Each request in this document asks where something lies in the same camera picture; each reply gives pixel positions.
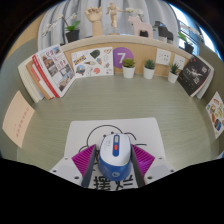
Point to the grey curtain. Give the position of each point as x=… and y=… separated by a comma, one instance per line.
x=53, y=16

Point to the wooden hand model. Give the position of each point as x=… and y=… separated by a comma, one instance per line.
x=96, y=20

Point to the dark-framed window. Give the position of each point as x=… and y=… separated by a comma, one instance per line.
x=186, y=23

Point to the white orchid plant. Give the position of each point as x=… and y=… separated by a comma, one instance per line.
x=135, y=11

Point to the small succulent in white pot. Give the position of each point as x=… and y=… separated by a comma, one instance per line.
x=173, y=77
x=128, y=71
x=149, y=72

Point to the blue and white computer mouse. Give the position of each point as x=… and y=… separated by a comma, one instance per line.
x=115, y=156

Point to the white orchid in black pot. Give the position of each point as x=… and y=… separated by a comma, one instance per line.
x=188, y=47
x=72, y=35

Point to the pink wooden horse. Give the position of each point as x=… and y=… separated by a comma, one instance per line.
x=140, y=26

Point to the green desk partition panel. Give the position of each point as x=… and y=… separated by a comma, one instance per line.
x=10, y=73
x=215, y=73

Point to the beige thin book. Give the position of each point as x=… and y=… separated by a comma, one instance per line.
x=18, y=118

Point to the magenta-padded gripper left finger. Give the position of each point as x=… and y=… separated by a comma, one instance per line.
x=66, y=168

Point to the white mouse pad with drawing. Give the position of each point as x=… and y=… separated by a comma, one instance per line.
x=80, y=133

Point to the round purple number sign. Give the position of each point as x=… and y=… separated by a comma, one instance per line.
x=121, y=53

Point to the black-covered book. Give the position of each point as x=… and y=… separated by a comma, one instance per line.
x=193, y=76

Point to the brown-covered book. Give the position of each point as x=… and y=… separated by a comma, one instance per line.
x=36, y=81

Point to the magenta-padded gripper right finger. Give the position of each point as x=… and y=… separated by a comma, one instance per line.
x=158, y=168

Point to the book with picture cover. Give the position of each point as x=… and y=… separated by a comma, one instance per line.
x=58, y=68

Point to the colourful illustrated book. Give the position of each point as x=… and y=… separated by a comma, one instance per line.
x=216, y=113

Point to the white wall socket plate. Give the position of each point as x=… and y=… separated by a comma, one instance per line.
x=180, y=60
x=163, y=56

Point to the black wooden horse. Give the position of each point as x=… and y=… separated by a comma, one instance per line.
x=163, y=31

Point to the white card with stickers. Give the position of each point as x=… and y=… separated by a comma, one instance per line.
x=91, y=62

